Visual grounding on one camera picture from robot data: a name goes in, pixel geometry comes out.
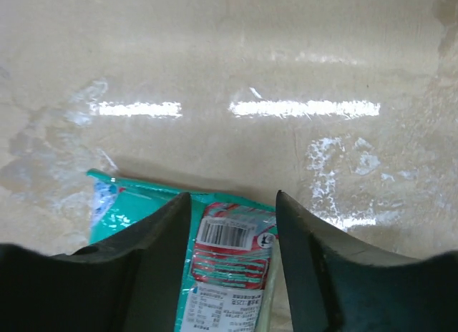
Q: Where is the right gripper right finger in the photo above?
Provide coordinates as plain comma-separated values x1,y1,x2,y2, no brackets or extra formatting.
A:
276,192,457,331

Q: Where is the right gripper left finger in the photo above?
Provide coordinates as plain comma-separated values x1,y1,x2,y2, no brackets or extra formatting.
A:
1,193,191,331

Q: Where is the teal mint candy bag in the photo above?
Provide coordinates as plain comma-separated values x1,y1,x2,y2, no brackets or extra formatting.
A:
87,170,280,331

